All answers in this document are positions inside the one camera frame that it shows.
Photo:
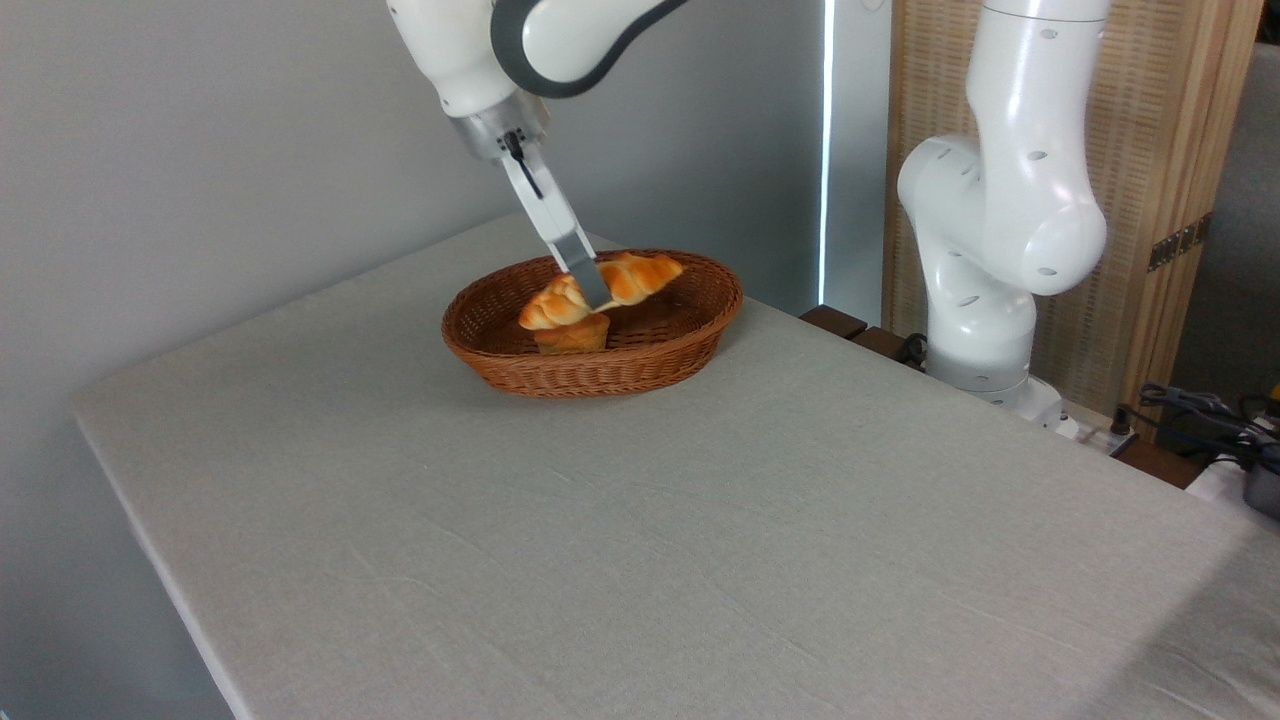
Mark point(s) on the metal screen hinge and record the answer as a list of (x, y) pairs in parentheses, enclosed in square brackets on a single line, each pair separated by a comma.
[(1180, 242)]

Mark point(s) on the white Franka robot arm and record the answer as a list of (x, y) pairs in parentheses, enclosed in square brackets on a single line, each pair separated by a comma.
[(1030, 200)]

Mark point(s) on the brown wicker basket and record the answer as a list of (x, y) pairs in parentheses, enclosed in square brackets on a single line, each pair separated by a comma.
[(650, 360)]

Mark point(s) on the grey tablecloth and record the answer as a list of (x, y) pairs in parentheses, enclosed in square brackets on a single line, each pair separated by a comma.
[(700, 600)]

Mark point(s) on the bright vertical light strip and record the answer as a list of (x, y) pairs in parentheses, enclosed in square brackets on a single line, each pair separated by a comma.
[(826, 150)]

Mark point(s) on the braided golden bread loaf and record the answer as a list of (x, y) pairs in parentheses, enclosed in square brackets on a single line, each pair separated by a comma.
[(645, 278)]

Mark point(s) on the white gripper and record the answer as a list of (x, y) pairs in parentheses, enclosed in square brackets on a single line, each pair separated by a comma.
[(540, 200)]

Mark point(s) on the small brown muffin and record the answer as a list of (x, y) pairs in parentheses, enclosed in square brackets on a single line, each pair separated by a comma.
[(572, 338)]

